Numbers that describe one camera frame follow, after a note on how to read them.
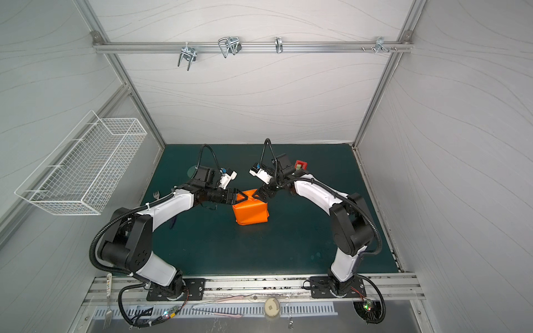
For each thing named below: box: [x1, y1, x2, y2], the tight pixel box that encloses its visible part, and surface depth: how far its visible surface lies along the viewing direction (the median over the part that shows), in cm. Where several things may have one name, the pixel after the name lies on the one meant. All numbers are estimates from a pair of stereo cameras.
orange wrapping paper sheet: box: [232, 188, 270, 226], surface depth 86 cm
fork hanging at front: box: [102, 297, 114, 330], surface depth 70 cm
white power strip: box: [106, 273, 113, 299], surface depth 76 cm
